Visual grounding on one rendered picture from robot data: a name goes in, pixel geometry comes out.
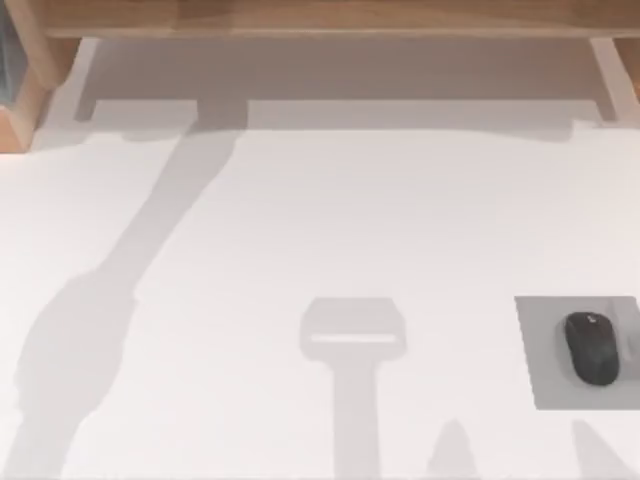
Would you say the wooden desk shelf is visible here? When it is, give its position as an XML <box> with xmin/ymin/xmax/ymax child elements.
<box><xmin>0</xmin><ymin>0</ymin><xmax>640</xmax><ymax>154</ymax></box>

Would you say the grey mouse pad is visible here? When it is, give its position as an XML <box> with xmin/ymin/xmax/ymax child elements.
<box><xmin>513</xmin><ymin>295</ymin><xmax>640</xmax><ymax>412</ymax></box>

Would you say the black computer mouse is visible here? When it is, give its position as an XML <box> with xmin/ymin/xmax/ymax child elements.
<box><xmin>563</xmin><ymin>311</ymin><xmax>621</xmax><ymax>387</ymax></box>

